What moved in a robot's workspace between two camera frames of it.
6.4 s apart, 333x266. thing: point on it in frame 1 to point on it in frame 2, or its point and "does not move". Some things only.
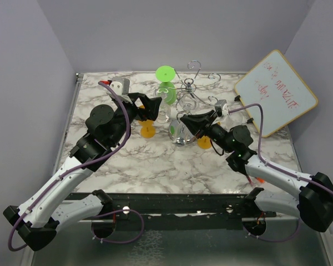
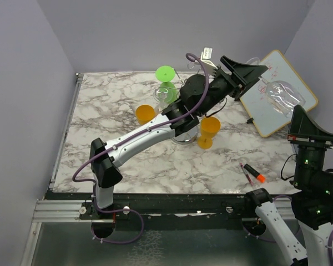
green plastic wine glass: (166, 91) does not move
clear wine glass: (164, 113) does not move
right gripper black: (200, 122) to (302, 129)
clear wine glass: (236, 118) to (282, 96)
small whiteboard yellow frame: (273, 84) does not move
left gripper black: (151, 105) to (246, 75)
